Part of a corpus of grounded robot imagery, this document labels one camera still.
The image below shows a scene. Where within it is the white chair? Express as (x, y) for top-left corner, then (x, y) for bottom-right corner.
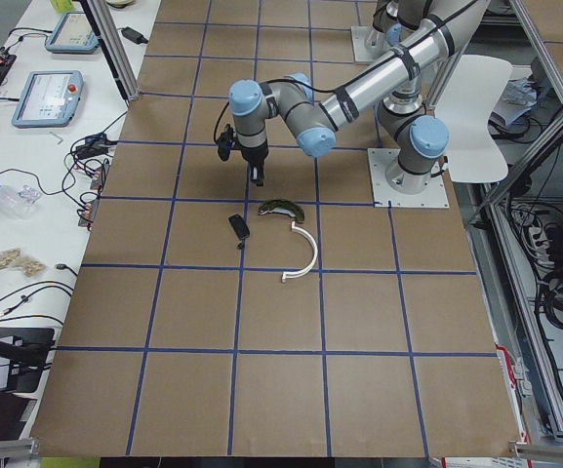
(435, 55), (512, 183)

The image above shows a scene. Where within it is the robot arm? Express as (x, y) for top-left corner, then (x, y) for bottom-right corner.
(228, 1), (487, 186)

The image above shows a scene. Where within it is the black brake pad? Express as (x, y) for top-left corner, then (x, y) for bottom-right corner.
(228, 214), (250, 241)

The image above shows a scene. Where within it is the aluminium frame post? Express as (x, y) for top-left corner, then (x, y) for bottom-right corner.
(79, 0), (140, 102)

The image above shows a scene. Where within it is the black power adapter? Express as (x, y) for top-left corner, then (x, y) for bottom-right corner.
(120, 26), (148, 45)

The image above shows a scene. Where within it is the curved brake shoe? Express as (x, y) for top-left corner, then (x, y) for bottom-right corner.
(257, 199), (305, 223)

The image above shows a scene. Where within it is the white curved plastic part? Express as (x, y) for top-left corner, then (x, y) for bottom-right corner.
(280, 220), (319, 285)

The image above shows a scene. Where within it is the near blue teach pendant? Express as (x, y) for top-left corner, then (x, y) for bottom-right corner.
(11, 70), (84, 129)

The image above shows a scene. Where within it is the plastic water bottle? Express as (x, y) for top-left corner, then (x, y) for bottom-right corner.
(0, 185), (32, 218)

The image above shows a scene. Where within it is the blue teach pendant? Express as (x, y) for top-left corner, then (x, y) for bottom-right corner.
(11, 70), (84, 129)
(45, 11), (99, 55)

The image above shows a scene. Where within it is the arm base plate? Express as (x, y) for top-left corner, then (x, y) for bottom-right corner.
(351, 24), (401, 63)
(368, 148), (449, 209)

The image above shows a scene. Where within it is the far blue teach pendant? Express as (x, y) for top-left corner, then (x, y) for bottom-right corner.
(45, 11), (99, 55)

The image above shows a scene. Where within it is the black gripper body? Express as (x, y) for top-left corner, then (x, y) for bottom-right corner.
(240, 143), (267, 168)

